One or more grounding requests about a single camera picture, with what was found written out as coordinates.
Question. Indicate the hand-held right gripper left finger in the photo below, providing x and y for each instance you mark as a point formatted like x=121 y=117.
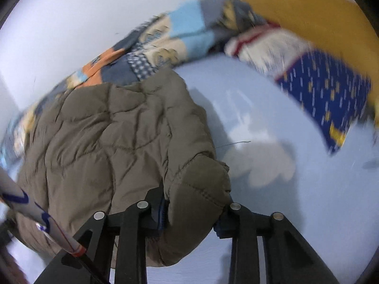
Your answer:
x=154 y=213

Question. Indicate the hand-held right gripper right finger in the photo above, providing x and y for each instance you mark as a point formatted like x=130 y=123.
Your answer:
x=223 y=226

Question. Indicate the olive hooded puffer jacket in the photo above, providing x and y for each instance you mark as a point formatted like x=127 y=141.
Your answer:
x=103 y=142

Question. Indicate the dark red cloth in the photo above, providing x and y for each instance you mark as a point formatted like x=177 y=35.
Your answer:
x=7 y=269

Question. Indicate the blue star print pillow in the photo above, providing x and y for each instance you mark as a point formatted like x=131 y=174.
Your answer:
x=325 y=88

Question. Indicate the patchwork cartoon print blanket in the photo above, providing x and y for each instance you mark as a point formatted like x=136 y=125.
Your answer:
x=189 y=20

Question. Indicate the wooden headboard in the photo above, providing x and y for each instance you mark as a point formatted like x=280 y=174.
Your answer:
x=311 y=9

